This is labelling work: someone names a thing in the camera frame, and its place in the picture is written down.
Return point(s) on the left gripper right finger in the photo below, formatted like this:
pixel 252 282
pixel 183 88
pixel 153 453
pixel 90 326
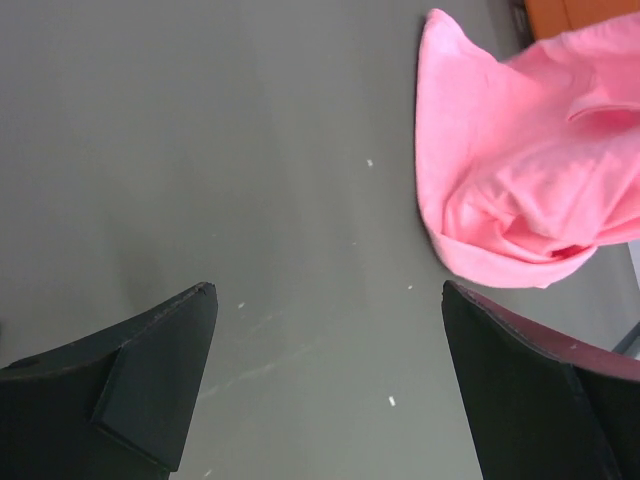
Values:
pixel 540 404

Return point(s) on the light pink t shirt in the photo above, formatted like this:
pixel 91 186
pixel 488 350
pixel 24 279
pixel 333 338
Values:
pixel 524 168

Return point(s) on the orange plastic basket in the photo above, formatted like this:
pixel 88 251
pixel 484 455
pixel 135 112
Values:
pixel 549 18

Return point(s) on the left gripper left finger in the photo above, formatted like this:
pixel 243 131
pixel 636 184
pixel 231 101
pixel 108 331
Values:
pixel 116 404

